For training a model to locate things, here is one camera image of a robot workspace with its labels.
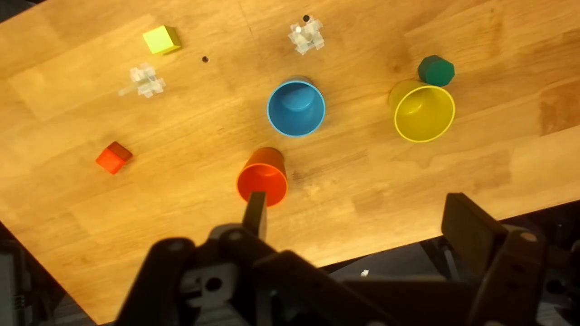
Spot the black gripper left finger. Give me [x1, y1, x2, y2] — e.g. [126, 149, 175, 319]
[115, 190, 376, 326]

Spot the yellow plastic cup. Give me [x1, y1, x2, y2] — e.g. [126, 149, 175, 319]
[385, 78, 458, 145]

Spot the orange plastic cup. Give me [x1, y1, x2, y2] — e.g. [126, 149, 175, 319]
[235, 145, 289, 208]

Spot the dark green block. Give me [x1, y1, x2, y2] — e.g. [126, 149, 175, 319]
[416, 54, 456, 87]

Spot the red cube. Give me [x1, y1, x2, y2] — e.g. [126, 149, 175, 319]
[93, 140, 133, 176]

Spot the blue plastic cup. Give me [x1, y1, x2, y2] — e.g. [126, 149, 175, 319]
[264, 78, 327, 140]

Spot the white plastic jack toy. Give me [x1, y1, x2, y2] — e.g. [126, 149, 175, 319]
[286, 20, 325, 58]
[115, 62, 166, 100]

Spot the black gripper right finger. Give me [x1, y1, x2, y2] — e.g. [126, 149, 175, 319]
[440, 192, 550, 326]

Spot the yellow-green cube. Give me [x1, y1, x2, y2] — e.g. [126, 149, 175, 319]
[141, 24, 182, 58]

